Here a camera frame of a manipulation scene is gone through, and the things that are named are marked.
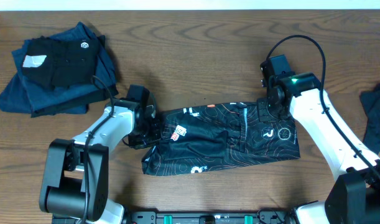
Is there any black jersey with orange lines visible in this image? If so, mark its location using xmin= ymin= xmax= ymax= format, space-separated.
xmin=142 ymin=102 xmax=300 ymax=176

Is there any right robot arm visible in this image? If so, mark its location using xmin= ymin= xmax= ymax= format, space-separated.
xmin=259 ymin=55 xmax=380 ymax=223

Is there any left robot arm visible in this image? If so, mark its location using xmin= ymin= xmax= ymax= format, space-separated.
xmin=39 ymin=85 xmax=160 ymax=224

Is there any dark garment at right edge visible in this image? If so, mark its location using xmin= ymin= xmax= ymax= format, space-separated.
xmin=359 ymin=83 xmax=380 ymax=154

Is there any black folded shirt on stack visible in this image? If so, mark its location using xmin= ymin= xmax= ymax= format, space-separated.
xmin=21 ymin=37 xmax=100 ymax=90

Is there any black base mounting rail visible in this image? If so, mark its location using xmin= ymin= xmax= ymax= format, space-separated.
xmin=51 ymin=210 xmax=298 ymax=224

